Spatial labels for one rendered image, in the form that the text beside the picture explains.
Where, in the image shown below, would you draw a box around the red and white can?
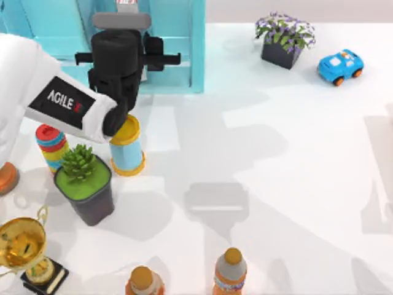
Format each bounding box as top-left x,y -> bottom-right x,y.
115,0 -> 138,14

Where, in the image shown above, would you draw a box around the pale grey rounded box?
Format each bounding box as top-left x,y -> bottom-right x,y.
92,13 -> 152,30

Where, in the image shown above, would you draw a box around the light blue rack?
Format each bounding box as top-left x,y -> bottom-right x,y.
0,0 -> 206,95

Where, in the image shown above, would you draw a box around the yellow and blue can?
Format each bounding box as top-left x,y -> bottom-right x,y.
109,114 -> 147,177

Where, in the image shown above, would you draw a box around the stack of coloured rings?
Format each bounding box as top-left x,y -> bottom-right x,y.
34,124 -> 70,174

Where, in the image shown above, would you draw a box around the green plant in dark pot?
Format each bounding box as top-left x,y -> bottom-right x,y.
53,143 -> 115,227

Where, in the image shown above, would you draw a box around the purple flowers in black pot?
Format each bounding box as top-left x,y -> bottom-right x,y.
254,12 -> 317,71

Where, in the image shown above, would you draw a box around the orange round object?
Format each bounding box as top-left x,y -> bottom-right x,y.
0,162 -> 20,197

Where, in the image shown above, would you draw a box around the gold trophy on black base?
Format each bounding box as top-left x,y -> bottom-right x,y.
0,205 -> 69,293

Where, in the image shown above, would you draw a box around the blue toy car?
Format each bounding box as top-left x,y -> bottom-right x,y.
317,48 -> 365,87

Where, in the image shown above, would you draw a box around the orange bottle with orange cap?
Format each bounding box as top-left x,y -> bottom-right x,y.
125,265 -> 166,295
212,247 -> 248,295

